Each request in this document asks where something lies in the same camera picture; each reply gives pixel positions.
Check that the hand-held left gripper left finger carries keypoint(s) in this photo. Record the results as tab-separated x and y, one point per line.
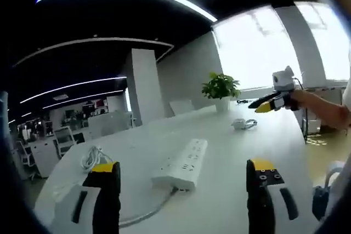
105	198

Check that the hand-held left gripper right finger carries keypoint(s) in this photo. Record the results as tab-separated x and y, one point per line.
260	198

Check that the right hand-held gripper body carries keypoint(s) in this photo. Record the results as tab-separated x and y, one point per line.
282	80

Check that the white packet with label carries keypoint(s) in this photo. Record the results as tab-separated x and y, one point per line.
252	124

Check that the white charger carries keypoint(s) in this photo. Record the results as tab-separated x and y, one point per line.
238	124

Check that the white power strip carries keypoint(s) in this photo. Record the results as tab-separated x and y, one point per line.
186	162

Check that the white desk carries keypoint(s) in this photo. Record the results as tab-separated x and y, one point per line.
219	149

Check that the white desk partition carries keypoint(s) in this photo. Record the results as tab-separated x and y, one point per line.
109	124

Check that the white plant pot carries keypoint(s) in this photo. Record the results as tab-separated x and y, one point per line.
222	105

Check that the green leafy plant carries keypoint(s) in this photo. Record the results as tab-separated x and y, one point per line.
220	86

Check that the dark grey object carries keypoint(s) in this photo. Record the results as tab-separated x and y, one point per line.
322	204

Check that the white mesh office chair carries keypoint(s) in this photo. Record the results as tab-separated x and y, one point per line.
64	138
26	157

